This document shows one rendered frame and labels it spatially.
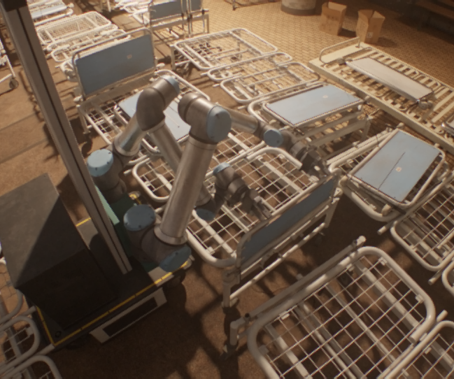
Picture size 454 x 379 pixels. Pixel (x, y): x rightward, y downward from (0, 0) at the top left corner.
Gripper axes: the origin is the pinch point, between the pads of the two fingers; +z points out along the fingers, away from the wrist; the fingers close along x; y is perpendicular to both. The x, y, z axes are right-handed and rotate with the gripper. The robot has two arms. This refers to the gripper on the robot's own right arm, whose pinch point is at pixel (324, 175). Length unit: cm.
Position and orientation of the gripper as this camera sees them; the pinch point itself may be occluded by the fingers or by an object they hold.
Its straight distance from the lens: 173.1
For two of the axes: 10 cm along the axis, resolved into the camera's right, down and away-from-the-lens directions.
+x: 1.1, -5.5, -8.3
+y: -7.8, 4.7, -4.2
